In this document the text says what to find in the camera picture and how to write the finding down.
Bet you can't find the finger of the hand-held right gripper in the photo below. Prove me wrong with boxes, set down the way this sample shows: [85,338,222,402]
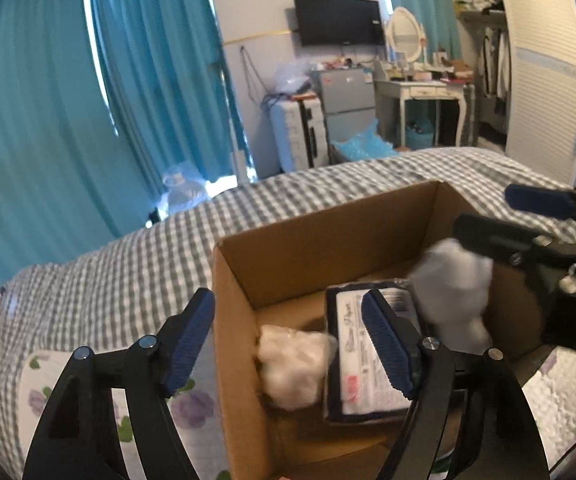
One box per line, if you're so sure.
[452,213,576,282]
[505,183,576,242]

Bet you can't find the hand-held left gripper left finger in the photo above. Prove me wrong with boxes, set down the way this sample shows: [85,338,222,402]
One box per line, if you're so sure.
[22,287,217,480]

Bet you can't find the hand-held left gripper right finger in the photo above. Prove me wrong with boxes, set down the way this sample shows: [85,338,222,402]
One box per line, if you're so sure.
[360,289,552,480]

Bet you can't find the white cotton wad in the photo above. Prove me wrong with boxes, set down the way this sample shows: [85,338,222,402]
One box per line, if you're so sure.
[257,324,339,411]
[408,238,494,354]

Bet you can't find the brown cardboard box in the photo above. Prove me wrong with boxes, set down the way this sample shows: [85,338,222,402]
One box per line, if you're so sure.
[211,180,551,480]

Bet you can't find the dark blue tissue pack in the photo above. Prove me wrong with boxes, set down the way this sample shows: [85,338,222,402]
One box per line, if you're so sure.
[323,277,425,424]

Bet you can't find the white floral bed sheet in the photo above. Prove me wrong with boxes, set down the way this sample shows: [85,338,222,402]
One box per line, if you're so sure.
[18,345,576,480]

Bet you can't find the grey checked bed blanket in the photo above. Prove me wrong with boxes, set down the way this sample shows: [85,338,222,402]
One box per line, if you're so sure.
[0,147,576,480]

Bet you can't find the blue storage basket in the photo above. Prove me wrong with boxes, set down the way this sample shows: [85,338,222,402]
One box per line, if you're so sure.
[405,119,437,151]

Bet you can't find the hanging wardrobe clothes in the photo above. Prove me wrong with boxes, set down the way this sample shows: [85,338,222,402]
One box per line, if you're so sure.
[477,24,512,107]

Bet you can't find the crumpled clear plastic bag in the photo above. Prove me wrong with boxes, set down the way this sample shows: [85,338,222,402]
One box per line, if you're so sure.
[161,161,212,217]

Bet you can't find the blue bubble wrap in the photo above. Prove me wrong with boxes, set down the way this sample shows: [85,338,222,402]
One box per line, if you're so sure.
[331,119,399,164]

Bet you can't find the white vanity table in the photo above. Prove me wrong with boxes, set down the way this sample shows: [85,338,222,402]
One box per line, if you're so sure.
[373,59,477,149]

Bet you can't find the grey mini fridge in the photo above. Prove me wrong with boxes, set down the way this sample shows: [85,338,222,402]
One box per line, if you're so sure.
[312,68,378,160]

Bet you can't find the folded clothes pile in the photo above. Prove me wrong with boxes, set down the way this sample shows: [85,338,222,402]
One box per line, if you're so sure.
[459,0,505,14]

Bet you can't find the white oval vanity mirror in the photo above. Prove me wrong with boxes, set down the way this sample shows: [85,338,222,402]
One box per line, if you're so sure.
[385,6,427,67]

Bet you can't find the white suitcase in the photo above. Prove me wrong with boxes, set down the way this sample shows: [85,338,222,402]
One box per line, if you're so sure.
[269,97,330,174]

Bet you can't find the wide teal curtain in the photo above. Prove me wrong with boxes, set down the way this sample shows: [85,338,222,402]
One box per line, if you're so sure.
[0,0,121,283]

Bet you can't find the black wall television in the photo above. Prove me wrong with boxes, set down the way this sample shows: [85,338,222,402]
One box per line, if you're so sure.
[293,0,387,47]

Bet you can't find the dark wall cable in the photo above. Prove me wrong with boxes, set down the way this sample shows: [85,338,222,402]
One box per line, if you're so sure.
[239,45,269,107]

